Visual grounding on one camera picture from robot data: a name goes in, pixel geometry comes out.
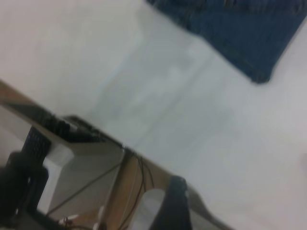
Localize right gripper scuffed black finger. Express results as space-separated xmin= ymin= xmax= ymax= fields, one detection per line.
xmin=148 ymin=175 xmax=194 ymax=230

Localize black keyboard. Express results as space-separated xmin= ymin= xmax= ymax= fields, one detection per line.
xmin=21 ymin=126 xmax=52 ymax=161

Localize blue denim short pants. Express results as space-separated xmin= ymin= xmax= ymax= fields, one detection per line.
xmin=146 ymin=0 xmax=307 ymax=84

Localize white cabinet box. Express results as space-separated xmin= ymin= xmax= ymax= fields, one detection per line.
xmin=43 ymin=141 xmax=123 ymax=216

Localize black blurry stand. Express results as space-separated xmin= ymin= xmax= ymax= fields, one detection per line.
xmin=0 ymin=150 xmax=50 ymax=230

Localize black hanging cables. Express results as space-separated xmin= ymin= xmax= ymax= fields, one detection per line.
xmin=122 ymin=146 xmax=155 ymax=199

